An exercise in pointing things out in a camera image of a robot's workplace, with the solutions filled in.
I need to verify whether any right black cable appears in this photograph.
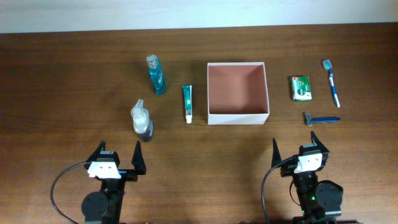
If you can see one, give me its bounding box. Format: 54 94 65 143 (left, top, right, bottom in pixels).
261 156 296 224

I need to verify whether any white square cardboard box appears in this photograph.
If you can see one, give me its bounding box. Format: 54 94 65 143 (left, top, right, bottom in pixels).
207 62 270 125

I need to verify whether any blue disposable razor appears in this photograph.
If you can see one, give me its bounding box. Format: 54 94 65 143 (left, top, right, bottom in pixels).
304 113 341 126

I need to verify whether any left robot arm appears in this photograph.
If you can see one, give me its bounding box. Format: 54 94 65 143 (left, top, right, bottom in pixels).
81 141 147 223

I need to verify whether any blue white toothbrush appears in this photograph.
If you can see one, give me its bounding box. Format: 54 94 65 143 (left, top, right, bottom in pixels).
322 60 340 108

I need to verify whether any clear spray bottle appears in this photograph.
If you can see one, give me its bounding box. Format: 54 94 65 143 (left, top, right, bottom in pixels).
131 99 154 142

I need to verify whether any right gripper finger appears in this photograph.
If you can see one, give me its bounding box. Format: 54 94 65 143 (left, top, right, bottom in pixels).
310 131 330 154
271 138 282 167

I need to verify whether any green soap box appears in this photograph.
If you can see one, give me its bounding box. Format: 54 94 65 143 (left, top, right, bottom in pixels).
291 77 312 101

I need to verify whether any black cable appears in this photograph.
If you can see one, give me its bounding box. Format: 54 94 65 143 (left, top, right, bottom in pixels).
50 161 93 224
261 156 296 224

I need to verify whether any left black cable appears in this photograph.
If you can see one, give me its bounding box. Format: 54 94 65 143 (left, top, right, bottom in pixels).
50 161 93 224

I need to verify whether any green toothpaste tube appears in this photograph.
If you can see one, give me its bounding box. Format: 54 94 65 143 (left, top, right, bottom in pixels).
182 85 193 124

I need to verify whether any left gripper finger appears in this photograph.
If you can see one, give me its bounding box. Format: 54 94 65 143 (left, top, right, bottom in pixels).
131 141 147 175
86 141 106 164

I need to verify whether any teal mouthwash bottle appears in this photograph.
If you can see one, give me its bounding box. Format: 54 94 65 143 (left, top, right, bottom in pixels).
147 55 165 95

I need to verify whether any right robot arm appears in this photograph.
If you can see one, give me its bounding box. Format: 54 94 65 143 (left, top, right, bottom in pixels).
271 132 343 223

